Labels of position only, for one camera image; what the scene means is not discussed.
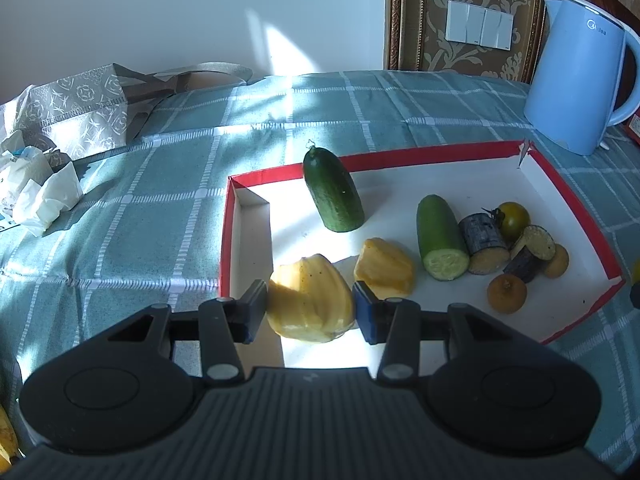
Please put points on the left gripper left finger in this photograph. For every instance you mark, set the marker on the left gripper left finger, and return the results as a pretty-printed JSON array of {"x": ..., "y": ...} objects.
[{"x": 224, "y": 322}]

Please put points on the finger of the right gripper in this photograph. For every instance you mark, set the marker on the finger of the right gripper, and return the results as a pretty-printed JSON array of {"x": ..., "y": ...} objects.
[{"x": 634, "y": 295}]

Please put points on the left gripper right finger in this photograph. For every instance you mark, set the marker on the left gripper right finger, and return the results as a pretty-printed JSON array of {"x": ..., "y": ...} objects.
[{"x": 396, "y": 323}]

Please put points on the green tomato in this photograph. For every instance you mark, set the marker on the green tomato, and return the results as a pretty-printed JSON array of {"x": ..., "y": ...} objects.
[
  {"x": 511, "y": 219},
  {"x": 635, "y": 275}
]

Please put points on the yellow jackfruit piece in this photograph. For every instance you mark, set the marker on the yellow jackfruit piece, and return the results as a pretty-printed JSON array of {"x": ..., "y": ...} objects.
[
  {"x": 385, "y": 269},
  {"x": 308, "y": 300}
]

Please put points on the longan fruit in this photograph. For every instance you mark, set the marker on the longan fruit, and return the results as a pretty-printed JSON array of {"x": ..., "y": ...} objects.
[
  {"x": 506, "y": 293},
  {"x": 558, "y": 265}
]

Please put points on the cut cucumber half with stem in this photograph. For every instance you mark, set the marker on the cut cucumber half with stem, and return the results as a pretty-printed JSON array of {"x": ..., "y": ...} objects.
[{"x": 333, "y": 191}]

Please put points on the checked teal tablecloth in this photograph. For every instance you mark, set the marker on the checked teal tablecloth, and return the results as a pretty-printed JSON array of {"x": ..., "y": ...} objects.
[{"x": 149, "y": 226}]

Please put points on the red shallow cardboard box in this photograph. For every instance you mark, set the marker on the red shallow cardboard box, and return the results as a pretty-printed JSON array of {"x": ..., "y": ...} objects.
[{"x": 415, "y": 199}]

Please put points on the red gift box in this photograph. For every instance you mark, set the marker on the red gift box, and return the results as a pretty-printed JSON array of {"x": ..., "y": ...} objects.
[{"x": 632, "y": 126}]

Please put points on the blue electric kettle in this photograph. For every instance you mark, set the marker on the blue electric kettle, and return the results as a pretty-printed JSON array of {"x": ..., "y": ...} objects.
[{"x": 571, "y": 99}]

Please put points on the crumpled white tissue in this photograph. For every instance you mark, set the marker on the crumpled white tissue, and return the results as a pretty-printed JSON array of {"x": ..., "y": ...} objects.
[{"x": 47, "y": 194}]

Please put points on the lower yellow banana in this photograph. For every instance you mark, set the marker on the lower yellow banana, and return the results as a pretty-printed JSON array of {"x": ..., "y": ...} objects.
[{"x": 8, "y": 442}]

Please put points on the white tissue pack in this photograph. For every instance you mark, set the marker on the white tissue pack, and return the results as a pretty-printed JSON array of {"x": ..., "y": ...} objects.
[{"x": 16, "y": 171}]

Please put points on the white plastic bag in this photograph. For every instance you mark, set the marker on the white plastic bag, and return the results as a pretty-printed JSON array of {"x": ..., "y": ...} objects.
[{"x": 16, "y": 126}]

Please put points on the white wall switch panel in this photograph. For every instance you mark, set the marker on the white wall switch panel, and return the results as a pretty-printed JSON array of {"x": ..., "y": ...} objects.
[{"x": 467, "y": 23}]

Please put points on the ornate wall panel frame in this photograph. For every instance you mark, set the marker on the ornate wall panel frame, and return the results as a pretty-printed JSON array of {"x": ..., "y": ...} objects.
[{"x": 415, "y": 39}]

